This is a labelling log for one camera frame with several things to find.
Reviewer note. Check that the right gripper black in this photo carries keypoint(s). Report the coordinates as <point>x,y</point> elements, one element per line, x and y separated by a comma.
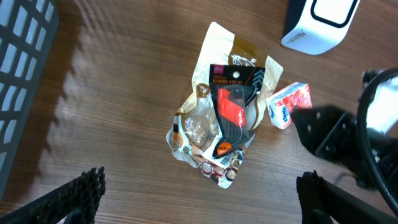
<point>329,133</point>

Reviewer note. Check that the hex wrench set package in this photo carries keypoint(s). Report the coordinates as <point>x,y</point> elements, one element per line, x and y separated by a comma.
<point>233,88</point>

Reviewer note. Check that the white barcode scanner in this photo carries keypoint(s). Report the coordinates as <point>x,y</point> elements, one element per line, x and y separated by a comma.
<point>314,27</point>

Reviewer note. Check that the red Kleenex tissue pack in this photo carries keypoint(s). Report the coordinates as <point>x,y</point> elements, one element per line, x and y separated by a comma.
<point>282,103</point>

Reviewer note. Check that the beige snack bag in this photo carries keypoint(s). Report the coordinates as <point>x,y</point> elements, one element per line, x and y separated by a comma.
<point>195,130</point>

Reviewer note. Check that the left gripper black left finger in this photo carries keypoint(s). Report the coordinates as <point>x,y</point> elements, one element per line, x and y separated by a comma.
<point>77,201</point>

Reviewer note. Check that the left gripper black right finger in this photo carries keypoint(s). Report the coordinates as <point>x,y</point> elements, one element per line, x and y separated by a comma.
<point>323,202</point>

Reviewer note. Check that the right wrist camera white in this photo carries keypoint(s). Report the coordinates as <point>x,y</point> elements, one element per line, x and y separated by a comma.
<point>378,100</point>

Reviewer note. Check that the black mesh plastic basket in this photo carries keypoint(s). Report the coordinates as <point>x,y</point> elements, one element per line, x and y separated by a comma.
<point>28,28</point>

